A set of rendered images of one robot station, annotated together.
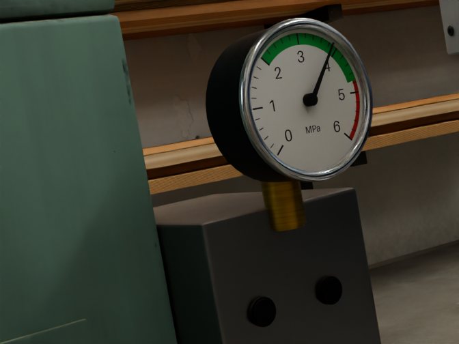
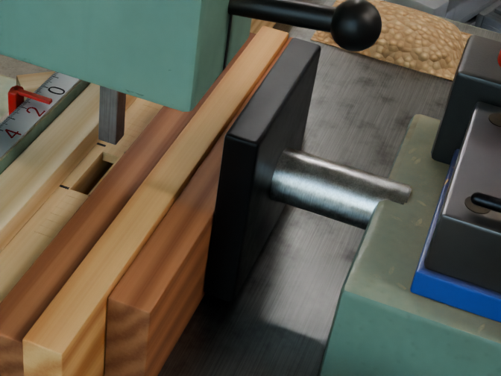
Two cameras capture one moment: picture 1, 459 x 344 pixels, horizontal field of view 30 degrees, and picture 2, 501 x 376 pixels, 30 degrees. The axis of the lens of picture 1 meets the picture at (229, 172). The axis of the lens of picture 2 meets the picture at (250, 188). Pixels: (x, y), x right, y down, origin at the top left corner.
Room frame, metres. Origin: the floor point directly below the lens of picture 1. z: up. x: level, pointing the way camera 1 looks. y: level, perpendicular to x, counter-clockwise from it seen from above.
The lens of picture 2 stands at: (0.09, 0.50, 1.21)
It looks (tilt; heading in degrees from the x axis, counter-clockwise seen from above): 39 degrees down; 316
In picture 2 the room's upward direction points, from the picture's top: 9 degrees clockwise
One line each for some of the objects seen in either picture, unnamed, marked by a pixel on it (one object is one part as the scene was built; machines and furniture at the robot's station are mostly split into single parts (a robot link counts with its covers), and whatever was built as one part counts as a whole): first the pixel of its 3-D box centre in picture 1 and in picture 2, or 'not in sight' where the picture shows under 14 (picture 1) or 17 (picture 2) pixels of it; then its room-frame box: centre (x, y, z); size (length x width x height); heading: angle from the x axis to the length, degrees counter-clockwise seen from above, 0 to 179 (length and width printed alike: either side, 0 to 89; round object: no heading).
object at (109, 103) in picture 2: not in sight; (112, 92); (0.38, 0.31, 0.97); 0.01 x 0.01 x 0.05; 32
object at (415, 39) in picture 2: not in sight; (396, 25); (0.45, 0.04, 0.91); 0.10 x 0.07 x 0.02; 32
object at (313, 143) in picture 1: (287, 127); not in sight; (0.34, -0.03, 0.65); 0.06 x 0.04 x 0.08; 122
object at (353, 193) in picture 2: not in sight; (324, 187); (0.30, 0.24, 0.95); 0.09 x 0.07 x 0.09; 122
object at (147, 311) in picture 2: not in sight; (227, 190); (0.35, 0.26, 0.93); 0.23 x 0.02 x 0.05; 122
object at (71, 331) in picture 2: not in sight; (180, 198); (0.35, 0.29, 0.93); 0.26 x 0.02 x 0.06; 122
